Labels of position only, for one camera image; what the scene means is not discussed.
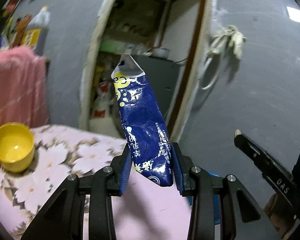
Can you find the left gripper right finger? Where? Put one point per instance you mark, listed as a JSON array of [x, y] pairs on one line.
[[241, 216]]

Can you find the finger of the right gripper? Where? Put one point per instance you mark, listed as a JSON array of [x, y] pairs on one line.
[[272, 170]]

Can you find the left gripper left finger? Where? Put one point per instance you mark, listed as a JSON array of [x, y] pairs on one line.
[[61, 217]]

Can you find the blue milk powder sachet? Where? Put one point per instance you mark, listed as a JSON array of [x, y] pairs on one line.
[[142, 122]]

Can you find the right hand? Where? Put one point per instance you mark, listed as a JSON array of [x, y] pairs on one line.
[[283, 217]]

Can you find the pink floral tablecloth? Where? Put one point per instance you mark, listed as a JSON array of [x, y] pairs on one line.
[[144, 211]]

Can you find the yellow bowl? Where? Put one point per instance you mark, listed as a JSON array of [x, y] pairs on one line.
[[16, 147]]

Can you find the red white sack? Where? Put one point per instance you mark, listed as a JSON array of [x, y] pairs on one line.
[[103, 102]]

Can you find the white rubber gloves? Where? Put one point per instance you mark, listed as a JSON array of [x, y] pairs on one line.
[[230, 37]]

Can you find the red plaid cloth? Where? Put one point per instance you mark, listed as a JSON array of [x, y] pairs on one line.
[[23, 87]]

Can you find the grey refrigerator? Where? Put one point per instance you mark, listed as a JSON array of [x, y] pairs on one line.
[[165, 78]]

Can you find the metal pot on fridge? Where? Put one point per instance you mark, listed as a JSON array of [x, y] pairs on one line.
[[161, 53]]

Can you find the large oil jug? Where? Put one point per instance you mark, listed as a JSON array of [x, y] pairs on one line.
[[36, 31]]

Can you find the orange bottle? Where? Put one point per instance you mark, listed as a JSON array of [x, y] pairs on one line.
[[21, 26]]

